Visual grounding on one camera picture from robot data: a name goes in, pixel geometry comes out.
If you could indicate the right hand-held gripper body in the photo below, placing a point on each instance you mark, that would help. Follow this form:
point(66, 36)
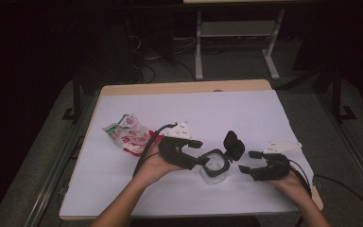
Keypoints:
point(275, 168)

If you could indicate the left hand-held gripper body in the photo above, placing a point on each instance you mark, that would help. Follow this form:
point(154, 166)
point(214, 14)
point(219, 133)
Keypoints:
point(175, 151)

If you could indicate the clear jar with black lid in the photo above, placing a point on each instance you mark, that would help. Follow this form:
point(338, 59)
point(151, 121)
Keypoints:
point(234, 145)

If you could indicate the red and white snack bag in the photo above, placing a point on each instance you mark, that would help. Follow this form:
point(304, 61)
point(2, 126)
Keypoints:
point(129, 134)

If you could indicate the person's left hand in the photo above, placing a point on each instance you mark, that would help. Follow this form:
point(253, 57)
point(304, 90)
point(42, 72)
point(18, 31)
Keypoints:
point(154, 170)

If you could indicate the person's right hand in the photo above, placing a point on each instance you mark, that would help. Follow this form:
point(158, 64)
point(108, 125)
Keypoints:
point(296, 189)

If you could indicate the white table mat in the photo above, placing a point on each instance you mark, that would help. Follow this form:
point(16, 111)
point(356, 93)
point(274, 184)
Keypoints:
point(176, 107)

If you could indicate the light wooden table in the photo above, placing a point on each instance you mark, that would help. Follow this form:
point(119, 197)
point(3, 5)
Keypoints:
point(186, 85)

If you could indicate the black metal stand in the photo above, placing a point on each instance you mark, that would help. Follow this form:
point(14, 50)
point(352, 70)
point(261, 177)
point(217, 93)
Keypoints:
point(76, 94)
point(336, 94)

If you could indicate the white-legged desk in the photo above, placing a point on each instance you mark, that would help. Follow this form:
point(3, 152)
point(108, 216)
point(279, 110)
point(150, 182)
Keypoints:
point(198, 47)

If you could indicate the aluminium floor rail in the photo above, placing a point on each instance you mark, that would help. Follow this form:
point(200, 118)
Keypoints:
point(359, 160)
point(48, 186)

